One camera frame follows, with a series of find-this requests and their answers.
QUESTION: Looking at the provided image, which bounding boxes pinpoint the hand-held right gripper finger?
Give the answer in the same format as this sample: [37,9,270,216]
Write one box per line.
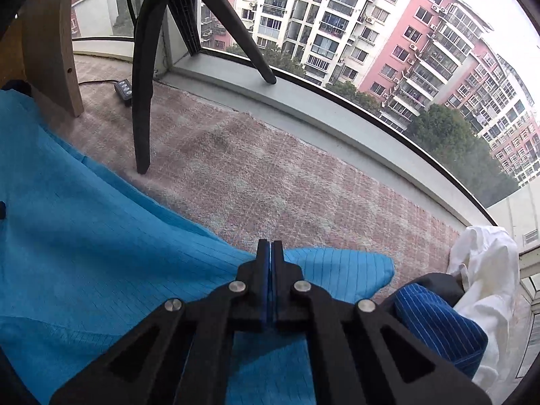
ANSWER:
[272,240,492,405]
[49,239,271,405]

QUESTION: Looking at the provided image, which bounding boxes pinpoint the light blue striped garment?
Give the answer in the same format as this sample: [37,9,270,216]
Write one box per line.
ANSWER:
[0,88,396,405]

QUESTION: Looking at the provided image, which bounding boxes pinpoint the pink checked rug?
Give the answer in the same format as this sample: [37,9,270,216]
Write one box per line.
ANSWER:
[42,57,465,304]

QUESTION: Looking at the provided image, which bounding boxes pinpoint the black garment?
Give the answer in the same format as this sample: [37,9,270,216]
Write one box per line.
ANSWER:
[407,273,465,308]

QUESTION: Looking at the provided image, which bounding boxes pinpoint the dark blue striped garment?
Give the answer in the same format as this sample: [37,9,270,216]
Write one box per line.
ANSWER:
[392,285,489,378]

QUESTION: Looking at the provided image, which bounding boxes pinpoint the black tripod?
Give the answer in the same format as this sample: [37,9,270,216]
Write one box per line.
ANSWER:
[132,0,278,175]

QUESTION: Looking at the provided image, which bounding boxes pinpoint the white garment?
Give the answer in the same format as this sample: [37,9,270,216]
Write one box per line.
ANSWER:
[447,225,521,393]

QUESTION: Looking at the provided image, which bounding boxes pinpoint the black power strip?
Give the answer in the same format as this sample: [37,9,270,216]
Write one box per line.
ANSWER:
[78,78,135,104]

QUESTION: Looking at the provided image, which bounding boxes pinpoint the apartment buildings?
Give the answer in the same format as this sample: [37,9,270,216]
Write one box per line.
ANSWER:
[72,0,540,188]

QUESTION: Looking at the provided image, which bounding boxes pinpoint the beige wooden board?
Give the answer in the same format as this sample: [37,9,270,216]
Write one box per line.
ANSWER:
[21,0,85,118]

